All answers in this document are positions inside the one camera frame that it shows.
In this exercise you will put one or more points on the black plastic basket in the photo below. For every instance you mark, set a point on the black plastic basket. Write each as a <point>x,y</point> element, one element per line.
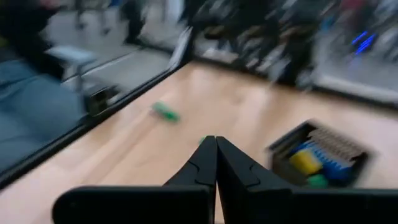
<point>276,155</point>

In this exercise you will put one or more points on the person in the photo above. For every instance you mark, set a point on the person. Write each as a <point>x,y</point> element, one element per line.
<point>31,109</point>

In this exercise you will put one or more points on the small black box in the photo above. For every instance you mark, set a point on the small black box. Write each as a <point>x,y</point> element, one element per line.
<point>99,99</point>

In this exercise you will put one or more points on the grey stool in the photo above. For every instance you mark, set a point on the grey stool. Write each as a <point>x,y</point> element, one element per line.
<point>71,54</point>

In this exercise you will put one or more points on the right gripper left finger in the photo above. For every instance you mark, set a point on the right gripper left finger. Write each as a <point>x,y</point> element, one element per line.
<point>202,168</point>

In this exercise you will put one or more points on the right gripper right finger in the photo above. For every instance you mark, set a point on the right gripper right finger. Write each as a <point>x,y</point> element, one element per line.
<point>236,174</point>

